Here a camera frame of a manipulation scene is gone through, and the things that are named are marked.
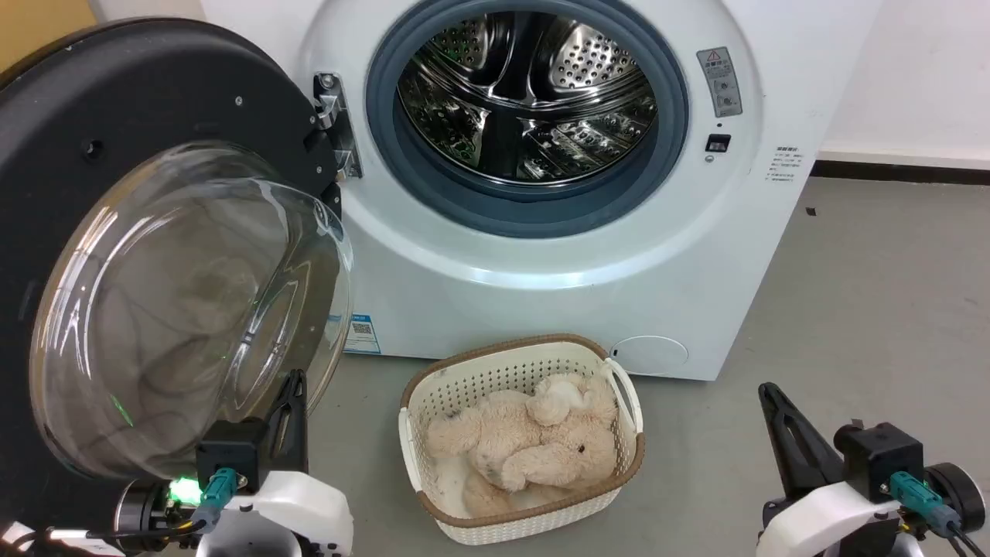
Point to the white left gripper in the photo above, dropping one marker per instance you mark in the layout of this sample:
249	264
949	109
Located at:
298	510

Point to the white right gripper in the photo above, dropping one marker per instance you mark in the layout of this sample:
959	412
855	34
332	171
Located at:
827	518

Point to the black round washer door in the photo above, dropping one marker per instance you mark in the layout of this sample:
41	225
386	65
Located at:
116	116

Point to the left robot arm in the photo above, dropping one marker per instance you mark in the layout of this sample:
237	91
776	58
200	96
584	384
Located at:
143	507

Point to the white front-load washing machine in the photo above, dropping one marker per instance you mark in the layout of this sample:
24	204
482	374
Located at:
541	263

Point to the black door latch slot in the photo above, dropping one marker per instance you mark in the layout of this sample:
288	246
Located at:
718	143

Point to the metal door hinge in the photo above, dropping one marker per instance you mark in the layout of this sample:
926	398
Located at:
337	116

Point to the blue QR code sticker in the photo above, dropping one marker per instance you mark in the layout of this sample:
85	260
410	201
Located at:
362	333

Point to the round white filter cover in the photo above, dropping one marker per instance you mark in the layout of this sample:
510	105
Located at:
648	356

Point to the white plastic laundry basket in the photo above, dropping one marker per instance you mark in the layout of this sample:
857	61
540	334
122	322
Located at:
464	387

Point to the beige plush teddy bear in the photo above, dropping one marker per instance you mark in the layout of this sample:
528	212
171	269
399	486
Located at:
534	449

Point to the small text label sticker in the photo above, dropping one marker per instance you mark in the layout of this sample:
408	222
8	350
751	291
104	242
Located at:
783	166

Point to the grey warning sticker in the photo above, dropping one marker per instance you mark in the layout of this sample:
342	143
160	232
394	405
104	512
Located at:
720	81

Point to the stainless steel drum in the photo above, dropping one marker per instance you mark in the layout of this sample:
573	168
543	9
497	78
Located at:
534	85

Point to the yellow wooden panel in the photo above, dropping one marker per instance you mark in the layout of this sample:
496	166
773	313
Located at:
42	27

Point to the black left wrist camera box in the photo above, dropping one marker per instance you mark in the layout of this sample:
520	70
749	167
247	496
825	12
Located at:
230	452

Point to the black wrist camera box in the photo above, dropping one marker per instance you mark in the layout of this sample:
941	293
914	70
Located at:
230	452
882	456

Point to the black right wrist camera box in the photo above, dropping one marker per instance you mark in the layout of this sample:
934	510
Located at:
882	456

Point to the black wall baseboard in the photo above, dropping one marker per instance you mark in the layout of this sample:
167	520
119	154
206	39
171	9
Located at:
905	171

